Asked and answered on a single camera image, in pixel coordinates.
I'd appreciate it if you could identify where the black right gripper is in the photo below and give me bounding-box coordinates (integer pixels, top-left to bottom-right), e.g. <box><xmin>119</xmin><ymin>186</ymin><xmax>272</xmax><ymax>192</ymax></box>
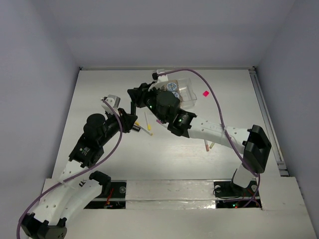
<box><xmin>129</xmin><ymin>81</ymin><xmax>167</xmax><ymax>124</ymax></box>

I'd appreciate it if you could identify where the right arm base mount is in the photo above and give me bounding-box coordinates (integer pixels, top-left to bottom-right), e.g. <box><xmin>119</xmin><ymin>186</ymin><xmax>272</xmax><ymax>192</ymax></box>
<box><xmin>212</xmin><ymin>180</ymin><xmax>262</xmax><ymax>209</ymax></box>

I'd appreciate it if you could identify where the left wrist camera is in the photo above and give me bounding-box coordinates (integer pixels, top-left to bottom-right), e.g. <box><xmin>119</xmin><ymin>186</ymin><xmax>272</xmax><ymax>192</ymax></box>
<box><xmin>101</xmin><ymin>95</ymin><xmax>121</xmax><ymax>114</ymax></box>

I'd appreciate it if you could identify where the short yellow-capped white marker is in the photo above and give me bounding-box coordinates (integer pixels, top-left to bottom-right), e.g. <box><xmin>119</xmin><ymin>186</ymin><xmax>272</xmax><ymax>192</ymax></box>
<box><xmin>135</xmin><ymin>122</ymin><xmax>153</xmax><ymax>136</ymax></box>

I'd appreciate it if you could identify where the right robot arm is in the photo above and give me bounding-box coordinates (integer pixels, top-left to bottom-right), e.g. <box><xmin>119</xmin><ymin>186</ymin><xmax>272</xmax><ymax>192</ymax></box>
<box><xmin>127</xmin><ymin>83</ymin><xmax>272</xmax><ymax>195</ymax></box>

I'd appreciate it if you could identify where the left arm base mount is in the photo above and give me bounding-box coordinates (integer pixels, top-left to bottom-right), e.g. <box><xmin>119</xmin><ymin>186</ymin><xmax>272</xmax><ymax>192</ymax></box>
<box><xmin>84</xmin><ymin>181</ymin><xmax>127</xmax><ymax>210</ymax></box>

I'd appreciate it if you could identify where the peach-capped white marker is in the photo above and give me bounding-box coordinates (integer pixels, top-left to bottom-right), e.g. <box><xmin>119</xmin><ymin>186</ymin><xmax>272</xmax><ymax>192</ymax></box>
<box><xmin>204</xmin><ymin>140</ymin><xmax>210</xmax><ymax>151</ymax></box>

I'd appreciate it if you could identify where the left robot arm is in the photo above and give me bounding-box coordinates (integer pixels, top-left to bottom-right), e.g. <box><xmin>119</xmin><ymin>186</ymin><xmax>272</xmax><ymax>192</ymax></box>
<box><xmin>16</xmin><ymin>108</ymin><xmax>138</xmax><ymax>239</ymax></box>

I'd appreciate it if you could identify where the purple-capped white marker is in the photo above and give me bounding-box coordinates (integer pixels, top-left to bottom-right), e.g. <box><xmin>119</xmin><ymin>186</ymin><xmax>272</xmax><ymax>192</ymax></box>
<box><xmin>156</xmin><ymin>119</ymin><xmax>167</xmax><ymax>128</ymax></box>

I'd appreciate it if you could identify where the black pink highlighter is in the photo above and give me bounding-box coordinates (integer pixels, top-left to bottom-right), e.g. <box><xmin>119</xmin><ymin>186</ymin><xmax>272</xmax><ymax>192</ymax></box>
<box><xmin>132</xmin><ymin>125</ymin><xmax>141</xmax><ymax>132</ymax></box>

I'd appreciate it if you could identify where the clear plastic bin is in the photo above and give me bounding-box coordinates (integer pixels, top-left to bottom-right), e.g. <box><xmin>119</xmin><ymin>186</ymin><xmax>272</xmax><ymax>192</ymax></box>
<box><xmin>177</xmin><ymin>78</ymin><xmax>197</xmax><ymax>110</ymax></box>

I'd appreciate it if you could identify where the long yellow-capped white marker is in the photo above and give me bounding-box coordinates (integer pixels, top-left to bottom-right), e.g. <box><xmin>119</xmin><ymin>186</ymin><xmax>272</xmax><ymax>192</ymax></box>
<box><xmin>144</xmin><ymin>112</ymin><xmax>152</xmax><ymax>131</ymax></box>

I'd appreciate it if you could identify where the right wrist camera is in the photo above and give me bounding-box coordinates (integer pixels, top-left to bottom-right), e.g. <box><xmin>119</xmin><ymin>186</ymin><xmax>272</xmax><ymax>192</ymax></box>
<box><xmin>152</xmin><ymin>69</ymin><xmax>168</xmax><ymax>88</ymax></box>

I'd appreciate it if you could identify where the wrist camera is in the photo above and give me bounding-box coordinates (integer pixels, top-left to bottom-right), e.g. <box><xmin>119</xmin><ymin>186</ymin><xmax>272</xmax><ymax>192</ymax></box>
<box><xmin>101</xmin><ymin>95</ymin><xmax>121</xmax><ymax>114</ymax></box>
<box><xmin>152</xmin><ymin>69</ymin><xmax>168</xmax><ymax>88</ymax></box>

